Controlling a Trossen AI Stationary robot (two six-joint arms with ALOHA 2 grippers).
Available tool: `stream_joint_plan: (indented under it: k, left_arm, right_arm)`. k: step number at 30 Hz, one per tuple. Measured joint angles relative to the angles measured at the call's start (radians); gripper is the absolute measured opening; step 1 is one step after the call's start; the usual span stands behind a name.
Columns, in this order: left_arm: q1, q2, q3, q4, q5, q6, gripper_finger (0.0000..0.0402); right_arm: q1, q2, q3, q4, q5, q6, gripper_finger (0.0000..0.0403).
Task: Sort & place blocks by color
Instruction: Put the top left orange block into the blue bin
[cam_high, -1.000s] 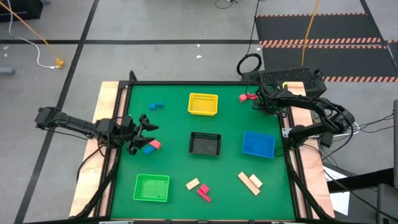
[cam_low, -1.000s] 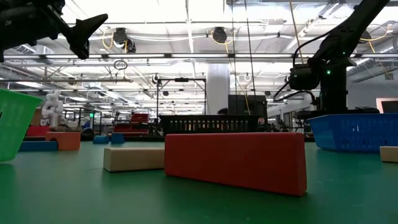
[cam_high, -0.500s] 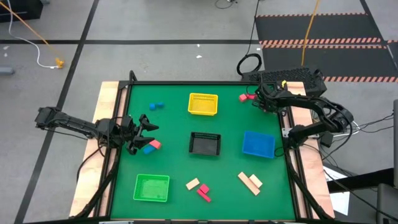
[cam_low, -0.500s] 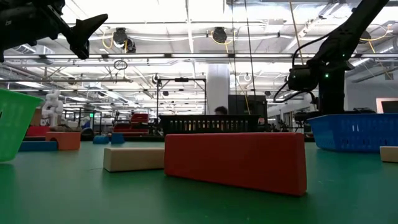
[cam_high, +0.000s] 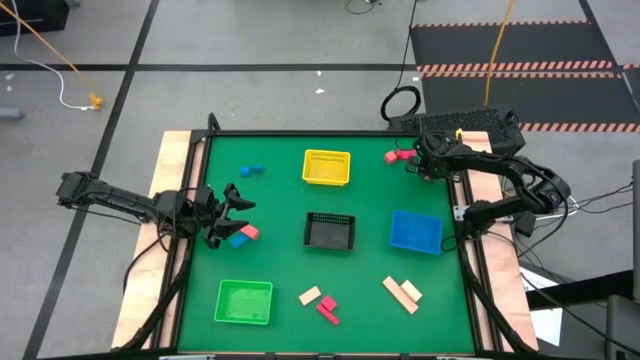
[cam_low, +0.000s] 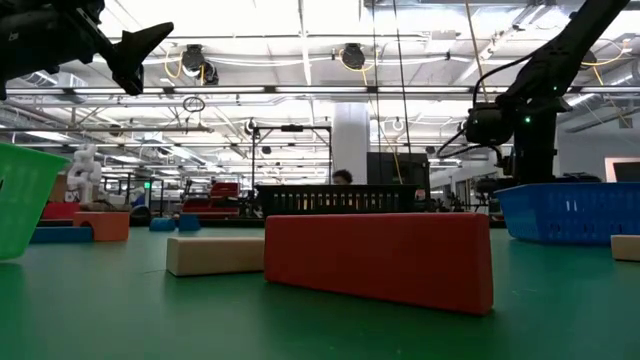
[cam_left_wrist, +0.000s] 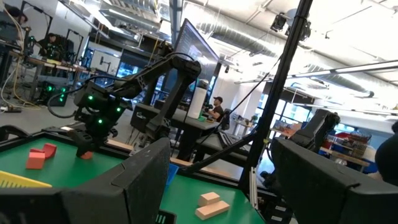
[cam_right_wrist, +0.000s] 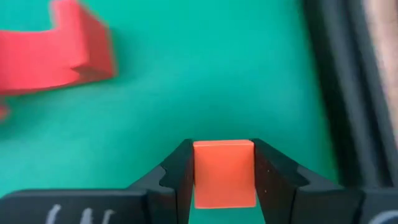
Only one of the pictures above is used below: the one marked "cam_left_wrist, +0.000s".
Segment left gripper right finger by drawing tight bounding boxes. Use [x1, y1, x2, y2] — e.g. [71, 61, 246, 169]
[271, 137, 398, 224]

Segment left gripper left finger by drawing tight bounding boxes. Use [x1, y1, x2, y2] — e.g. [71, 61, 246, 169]
[60, 138, 171, 224]

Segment small natural wooden block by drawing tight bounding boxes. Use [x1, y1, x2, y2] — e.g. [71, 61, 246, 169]
[198, 192, 221, 207]

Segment long natural wooden block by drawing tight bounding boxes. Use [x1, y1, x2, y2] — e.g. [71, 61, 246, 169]
[195, 200, 231, 221]

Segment red cube block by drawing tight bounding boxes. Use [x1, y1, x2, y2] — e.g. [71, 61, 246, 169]
[25, 151, 46, 170]

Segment blue plastic basket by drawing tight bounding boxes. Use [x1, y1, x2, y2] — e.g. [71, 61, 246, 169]
[166, 164, 180, 187]

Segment black plastic basket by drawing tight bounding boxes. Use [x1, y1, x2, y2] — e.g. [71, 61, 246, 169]
[155, 210, 177, 224]

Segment black computer green lights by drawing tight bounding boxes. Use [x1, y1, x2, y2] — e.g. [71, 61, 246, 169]
[37, 81, 70, 107]

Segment cluttered wooden shelf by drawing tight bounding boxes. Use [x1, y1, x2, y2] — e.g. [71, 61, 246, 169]
[320, 130, 374, 169]

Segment yellow plastic basket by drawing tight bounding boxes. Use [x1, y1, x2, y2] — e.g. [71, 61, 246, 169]
[0, 170, 53, 189]

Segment person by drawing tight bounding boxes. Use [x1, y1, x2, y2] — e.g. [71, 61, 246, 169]
[374, 119, 398, 187]
[36, 32, 68, 62]
[203, 96, 225, 123]

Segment wooden workbench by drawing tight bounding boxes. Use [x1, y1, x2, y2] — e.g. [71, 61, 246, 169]
[9, 51, 94, 100]

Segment white bottle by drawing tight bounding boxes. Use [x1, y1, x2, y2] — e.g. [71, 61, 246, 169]
[187, 79, 210, 120]

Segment long ceiling light bar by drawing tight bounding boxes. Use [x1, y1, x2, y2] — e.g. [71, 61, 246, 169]
[234, 60, 398, 85]

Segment large dark monitor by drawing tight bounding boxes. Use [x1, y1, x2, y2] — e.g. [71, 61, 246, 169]
[163, 17, 222, 94]

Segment black frame strut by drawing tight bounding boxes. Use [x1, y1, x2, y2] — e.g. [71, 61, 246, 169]
[182, 132, 261, 175]

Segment black vertical frame post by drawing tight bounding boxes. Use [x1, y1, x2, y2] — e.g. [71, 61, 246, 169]
[238, 0, 314, 194]

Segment silver ventilation duct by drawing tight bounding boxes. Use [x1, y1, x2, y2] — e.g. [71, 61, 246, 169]
[198, 21, 280, 58]

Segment black overhead camera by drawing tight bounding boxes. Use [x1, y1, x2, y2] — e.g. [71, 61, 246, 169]
[269, 12, 289, 32]

